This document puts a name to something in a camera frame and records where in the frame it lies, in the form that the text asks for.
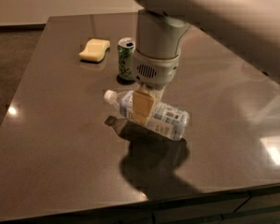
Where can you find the green soda can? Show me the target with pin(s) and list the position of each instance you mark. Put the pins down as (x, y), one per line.
(125, 53)

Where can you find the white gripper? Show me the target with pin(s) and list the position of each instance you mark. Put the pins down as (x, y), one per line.
(157, 70)

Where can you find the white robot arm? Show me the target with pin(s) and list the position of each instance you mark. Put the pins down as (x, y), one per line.
(249, 28)

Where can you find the blue plastic water bottle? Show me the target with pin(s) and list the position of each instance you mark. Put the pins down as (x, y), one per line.
(166, 120)

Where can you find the yellow sponge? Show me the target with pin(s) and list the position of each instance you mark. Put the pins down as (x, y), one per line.
(95, 50)

